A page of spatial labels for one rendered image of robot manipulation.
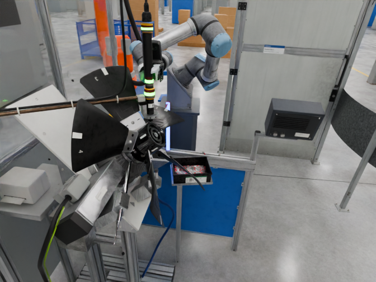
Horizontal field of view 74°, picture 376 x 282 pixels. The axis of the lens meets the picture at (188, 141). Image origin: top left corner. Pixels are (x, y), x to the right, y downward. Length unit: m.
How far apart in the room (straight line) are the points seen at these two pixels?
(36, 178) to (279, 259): 1.75
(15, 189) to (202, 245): 1.39
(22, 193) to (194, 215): 1.13
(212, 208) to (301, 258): 0.83
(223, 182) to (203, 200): 0.22
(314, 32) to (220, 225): 2.01
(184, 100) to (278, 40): 1.36
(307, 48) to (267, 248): 1.93
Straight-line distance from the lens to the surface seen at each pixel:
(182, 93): 1.80
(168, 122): 1.23
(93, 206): 0.90
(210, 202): 1.83
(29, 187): 1.32
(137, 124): 1.07
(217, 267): 2.07
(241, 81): 2.87
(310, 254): 2.36
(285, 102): 1.45
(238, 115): 3.01
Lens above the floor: 1.72
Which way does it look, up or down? 30 degrees down
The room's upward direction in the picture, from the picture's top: 3 degrees clockwise
